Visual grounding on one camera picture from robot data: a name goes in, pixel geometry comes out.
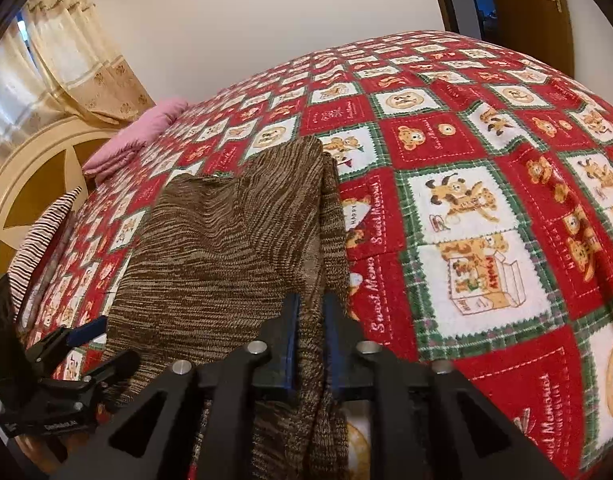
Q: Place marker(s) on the striped pillow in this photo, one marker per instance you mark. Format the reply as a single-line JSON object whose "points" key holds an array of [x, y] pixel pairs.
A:
{"points": [[41, 240]]}

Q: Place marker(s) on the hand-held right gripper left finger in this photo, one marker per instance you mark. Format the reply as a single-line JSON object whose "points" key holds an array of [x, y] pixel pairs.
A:
{"points": [[290, 350]]}

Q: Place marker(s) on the beige patterned curtain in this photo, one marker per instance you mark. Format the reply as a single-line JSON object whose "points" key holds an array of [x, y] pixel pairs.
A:
{"points": [[76, 60]]}

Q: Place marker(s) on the brown knitted sweater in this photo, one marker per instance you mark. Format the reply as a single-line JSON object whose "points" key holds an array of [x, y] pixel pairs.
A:
{"points": [[211, 260]]}

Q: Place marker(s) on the pink folded cloth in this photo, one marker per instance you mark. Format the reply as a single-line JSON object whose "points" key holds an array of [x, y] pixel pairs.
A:
{"points": [[136, 135]]}

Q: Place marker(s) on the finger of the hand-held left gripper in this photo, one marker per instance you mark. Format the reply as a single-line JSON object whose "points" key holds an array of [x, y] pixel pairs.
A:
{"points": [[111, 367], [86, 332]]}

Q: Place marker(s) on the red printed blanket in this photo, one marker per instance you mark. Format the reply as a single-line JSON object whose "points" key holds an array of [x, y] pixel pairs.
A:
{"points": [[486, 210]]}

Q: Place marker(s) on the brown wooden door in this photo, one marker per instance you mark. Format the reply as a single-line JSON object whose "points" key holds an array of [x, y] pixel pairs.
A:
{"points": [[526, 20]]}

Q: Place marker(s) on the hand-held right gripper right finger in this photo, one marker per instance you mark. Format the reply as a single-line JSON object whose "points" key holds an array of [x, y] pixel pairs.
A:
{"points": [[330, 350]]}

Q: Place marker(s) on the cream wooden headboard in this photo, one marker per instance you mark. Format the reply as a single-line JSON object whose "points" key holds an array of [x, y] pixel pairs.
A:
{"points": [[26, 180]]}

